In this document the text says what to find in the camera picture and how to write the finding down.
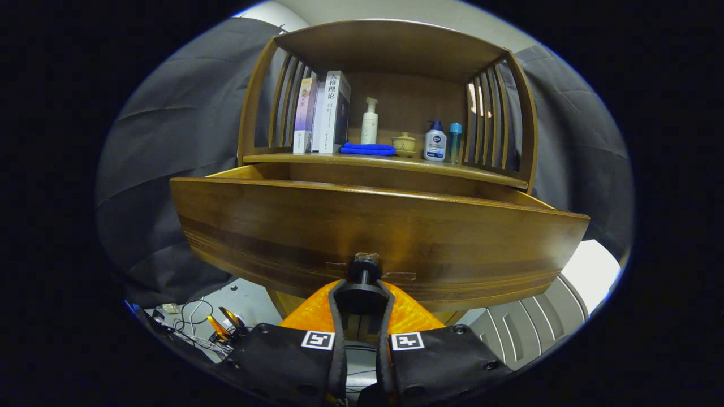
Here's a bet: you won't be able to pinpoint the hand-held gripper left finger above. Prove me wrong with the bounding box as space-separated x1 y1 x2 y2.
218 279 354 407

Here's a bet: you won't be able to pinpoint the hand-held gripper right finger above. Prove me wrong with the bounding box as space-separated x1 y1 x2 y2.
373 280 512 407

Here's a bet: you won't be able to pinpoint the brown wooden drawer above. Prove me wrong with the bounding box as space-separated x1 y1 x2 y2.
170 164 591 313

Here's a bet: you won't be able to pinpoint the wooden countertop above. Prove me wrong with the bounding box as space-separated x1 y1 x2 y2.
243 148 529 190

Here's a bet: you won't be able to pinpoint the brown wooden cabinet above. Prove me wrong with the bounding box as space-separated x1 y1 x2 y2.
238 19 538 330

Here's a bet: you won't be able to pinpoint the orange black tool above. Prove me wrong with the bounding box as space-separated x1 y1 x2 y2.
206 306 248 344

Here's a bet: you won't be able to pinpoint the grey ribbed panel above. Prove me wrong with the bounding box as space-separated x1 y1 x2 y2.
468 275 590 371

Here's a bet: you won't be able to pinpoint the blue folded cloth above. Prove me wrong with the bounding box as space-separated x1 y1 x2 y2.
339 142 397 157

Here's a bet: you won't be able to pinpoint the yellow lidded teacup with saucer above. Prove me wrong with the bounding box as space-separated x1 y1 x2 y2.
391 132 418 158

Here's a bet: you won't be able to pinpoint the white blue-capped lotion bottle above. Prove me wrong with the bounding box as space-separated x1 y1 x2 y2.
423 120 447 163

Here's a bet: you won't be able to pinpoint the white board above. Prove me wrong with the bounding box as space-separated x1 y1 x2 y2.
560 239 623 314

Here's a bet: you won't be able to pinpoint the white pump bottle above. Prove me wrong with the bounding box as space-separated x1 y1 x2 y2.
360 97 379 145

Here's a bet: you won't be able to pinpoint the thick white book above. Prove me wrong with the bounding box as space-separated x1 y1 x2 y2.
311 70 352 154

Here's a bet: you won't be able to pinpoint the purple book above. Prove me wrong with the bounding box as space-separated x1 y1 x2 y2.
292 77 318 154

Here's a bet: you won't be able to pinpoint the floor cables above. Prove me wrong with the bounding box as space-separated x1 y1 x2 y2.
144 298 235 358

